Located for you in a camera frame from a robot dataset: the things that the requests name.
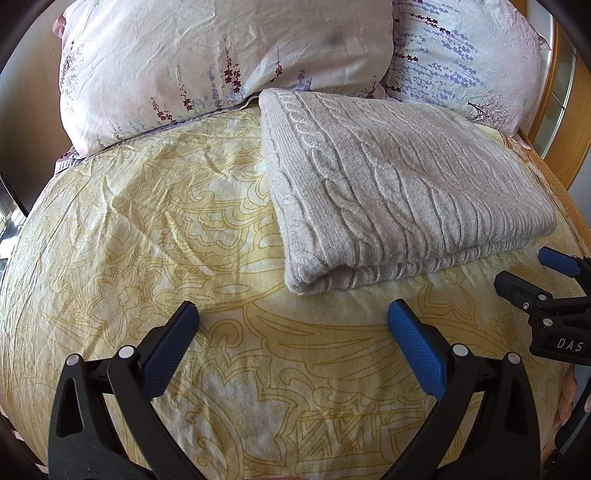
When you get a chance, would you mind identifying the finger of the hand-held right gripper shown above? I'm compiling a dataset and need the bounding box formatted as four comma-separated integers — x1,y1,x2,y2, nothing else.
493,271,591,325
538,246,591,283

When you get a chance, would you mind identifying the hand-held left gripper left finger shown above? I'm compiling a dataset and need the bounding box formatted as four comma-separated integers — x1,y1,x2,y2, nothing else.
47,301,205,480

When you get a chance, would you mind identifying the lavender print pillow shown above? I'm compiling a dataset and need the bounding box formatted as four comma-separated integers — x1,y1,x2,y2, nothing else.
383,0,551,137

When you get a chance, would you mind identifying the wooden bed headboard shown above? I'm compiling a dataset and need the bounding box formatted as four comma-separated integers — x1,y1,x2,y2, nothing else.
516,21,591,192

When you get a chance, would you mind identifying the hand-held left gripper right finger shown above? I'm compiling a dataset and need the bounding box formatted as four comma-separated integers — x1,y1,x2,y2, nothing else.
382,298,542,480

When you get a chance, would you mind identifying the beige cable-knit sweater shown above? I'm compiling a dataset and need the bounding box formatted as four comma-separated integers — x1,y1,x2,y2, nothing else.
259,89,557,296

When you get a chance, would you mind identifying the yellow patterned duvet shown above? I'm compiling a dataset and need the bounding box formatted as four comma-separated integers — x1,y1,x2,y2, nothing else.
0,105,588,480

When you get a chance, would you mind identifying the pink floral pillow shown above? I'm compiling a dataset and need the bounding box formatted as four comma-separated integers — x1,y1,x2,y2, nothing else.
52,0,395,160

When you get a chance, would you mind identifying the person's right hand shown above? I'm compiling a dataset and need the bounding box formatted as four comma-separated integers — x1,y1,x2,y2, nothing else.
542,367,591,474

